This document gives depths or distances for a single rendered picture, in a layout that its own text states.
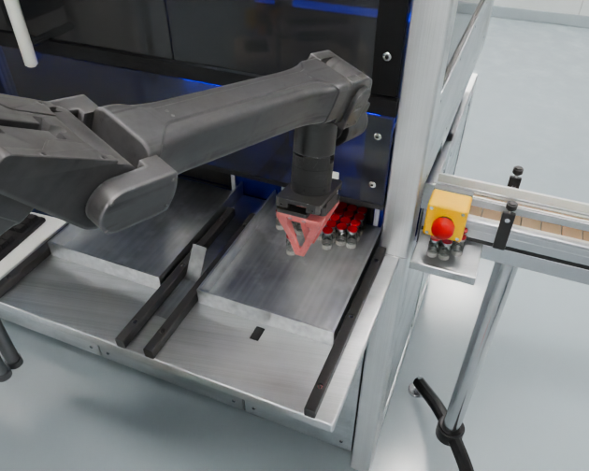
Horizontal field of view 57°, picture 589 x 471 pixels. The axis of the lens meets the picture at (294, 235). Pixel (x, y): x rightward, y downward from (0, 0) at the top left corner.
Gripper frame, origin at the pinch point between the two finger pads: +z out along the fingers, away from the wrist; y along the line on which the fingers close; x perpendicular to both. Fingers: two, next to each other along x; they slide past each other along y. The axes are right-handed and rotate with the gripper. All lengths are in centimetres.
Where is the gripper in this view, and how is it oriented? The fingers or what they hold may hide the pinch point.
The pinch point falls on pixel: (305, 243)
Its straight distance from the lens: 80.4
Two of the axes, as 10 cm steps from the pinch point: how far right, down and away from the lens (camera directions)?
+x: -9.2, -2.4, 3.0
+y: 3.8, -4.3, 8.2
